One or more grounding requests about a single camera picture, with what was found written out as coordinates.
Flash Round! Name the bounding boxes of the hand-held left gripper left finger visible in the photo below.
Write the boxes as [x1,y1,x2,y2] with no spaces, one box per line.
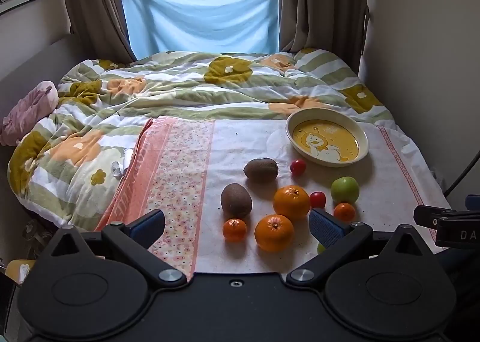
[47,209,188,289]

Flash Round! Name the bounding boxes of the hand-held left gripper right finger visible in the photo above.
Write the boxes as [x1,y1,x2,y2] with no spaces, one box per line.
[287,208,439,289]

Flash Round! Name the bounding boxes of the small mandarin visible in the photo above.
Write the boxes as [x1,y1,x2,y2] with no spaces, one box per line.
[333,202,356,222]
[223,218,247,242]

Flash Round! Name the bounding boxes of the green apple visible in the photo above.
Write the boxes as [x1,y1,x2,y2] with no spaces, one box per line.
[331,176,360,204]

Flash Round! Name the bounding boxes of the large orange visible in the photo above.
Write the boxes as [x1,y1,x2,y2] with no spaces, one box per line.
[272,185,311,220]
[254,214,295,253]

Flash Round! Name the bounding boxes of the yellow cartoon bear bowl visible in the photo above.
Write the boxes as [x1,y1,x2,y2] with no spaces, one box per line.
[286,108,370,168]

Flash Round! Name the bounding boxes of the brown kiwi with green sticker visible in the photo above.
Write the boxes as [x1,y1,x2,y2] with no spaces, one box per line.
[220,183,253,219]

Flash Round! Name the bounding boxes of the white cloth with pink bands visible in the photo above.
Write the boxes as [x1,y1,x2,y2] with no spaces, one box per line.
[95,117,451,275]

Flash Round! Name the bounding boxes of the yellow box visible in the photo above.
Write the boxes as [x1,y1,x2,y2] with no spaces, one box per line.
[4,259,36,285]

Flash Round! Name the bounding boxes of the floral striped duvet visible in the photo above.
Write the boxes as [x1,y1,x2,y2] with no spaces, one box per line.
[7,48,394,232]

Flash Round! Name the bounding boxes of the light blue window cloth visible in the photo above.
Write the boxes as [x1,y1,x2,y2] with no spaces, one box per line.
[121,0,280,61]

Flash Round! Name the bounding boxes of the brown curtain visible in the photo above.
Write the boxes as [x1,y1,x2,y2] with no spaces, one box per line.
[56,0,136,65]
[275,0,373,76]

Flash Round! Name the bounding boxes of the black cable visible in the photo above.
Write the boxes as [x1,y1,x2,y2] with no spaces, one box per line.
[444,149,480,194]

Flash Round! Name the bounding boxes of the beige padded bed frame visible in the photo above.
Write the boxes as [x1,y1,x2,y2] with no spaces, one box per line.
[0,32,87,102]

